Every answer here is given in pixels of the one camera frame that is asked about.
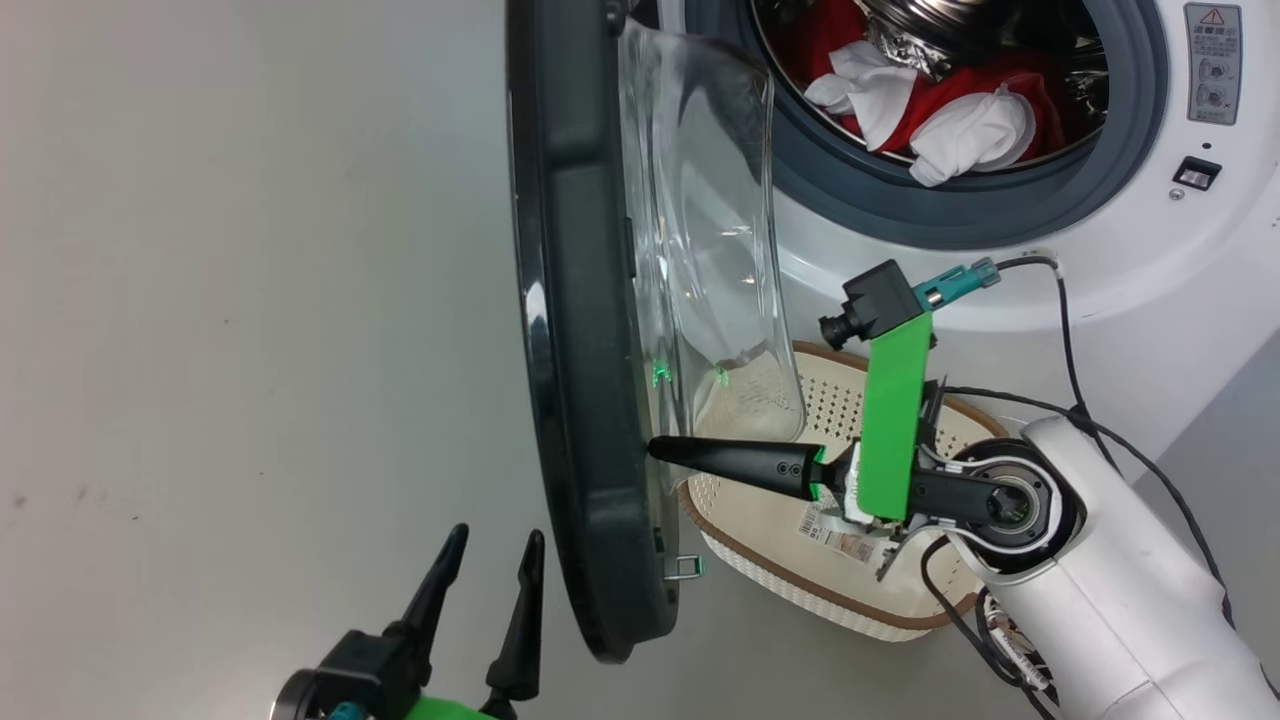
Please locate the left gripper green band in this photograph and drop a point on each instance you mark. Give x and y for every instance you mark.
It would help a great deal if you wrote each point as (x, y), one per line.
(450, 710)

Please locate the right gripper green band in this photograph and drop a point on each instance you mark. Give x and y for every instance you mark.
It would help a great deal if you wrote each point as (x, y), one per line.
(890, 430)

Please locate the black round glass washer door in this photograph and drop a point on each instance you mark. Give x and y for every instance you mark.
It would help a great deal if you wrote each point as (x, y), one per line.
(580, 300)

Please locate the red and white garment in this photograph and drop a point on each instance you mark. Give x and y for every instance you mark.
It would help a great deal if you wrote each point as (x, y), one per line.
(940, 92)

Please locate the cream perforated basket brown rim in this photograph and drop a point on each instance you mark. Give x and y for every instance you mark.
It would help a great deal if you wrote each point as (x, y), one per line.
(760, 530)

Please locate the white front-load washing machine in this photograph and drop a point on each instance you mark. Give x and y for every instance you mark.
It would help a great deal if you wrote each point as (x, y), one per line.
(1130, 240)

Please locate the white barcode label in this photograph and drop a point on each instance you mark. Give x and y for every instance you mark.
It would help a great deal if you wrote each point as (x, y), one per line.
(830, 530)

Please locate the grey warning sticker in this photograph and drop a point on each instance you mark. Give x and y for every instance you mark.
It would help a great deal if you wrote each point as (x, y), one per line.
(1213, 60)

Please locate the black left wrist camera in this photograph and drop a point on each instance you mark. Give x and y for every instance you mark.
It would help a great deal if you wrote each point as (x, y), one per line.
(360, 665)

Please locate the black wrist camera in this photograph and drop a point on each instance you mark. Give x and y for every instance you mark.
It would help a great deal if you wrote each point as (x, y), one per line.
(880, 295)
(360, 665)

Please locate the teal left camera connector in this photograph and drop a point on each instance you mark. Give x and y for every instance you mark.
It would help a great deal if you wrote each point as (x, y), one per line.
(347, 712)

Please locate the teal camera connector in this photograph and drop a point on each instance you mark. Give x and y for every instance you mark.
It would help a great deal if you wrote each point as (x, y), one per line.
(347, 712)
(955, 283)

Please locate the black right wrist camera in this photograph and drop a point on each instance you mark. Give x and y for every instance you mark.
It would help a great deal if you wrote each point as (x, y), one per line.
(880, 295)

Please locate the teal right camera connector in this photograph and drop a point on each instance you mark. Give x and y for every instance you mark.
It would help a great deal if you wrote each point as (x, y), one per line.
(955, 283)

